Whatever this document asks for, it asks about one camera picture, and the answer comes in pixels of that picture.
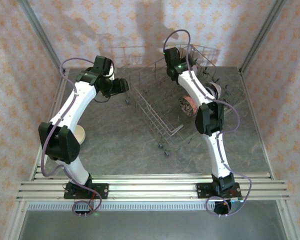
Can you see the blue floral bowl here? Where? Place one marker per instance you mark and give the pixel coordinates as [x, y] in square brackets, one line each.
[186, 106]

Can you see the plain cream bowl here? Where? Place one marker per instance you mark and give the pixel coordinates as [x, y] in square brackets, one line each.
[81, 135]

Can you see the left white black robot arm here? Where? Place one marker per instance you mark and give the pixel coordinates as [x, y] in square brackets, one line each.
[72, 107]

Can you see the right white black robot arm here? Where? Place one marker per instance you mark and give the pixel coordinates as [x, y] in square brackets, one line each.
[218, 152]

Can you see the black connector box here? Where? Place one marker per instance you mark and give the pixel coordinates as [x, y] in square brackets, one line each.
[81, 207]

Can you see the grey metal panel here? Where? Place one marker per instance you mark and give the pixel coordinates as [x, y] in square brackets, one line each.
[150, 225]

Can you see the green circuit board unit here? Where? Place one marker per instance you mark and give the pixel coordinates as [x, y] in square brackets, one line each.
[222, 206]

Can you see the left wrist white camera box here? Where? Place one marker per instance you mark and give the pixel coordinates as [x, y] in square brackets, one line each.
[112, 73]

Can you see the aluminium table side rail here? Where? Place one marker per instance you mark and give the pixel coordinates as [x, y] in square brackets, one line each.
[57, 100]
[247, 90]

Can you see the aluminium frame post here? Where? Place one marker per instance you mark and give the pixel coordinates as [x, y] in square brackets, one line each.
[42, 35]
[262, 35]

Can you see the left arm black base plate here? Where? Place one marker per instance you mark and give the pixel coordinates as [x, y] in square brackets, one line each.
[101, 190]

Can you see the aluminium mounting rail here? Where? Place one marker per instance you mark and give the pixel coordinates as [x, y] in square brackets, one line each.
[152, 186]

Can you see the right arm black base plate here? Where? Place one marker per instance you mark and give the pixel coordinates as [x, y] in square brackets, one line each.
[202, 190]

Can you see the aluminium frame leg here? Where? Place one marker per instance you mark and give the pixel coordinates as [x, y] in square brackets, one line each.
[288, 225]
[16, 225]

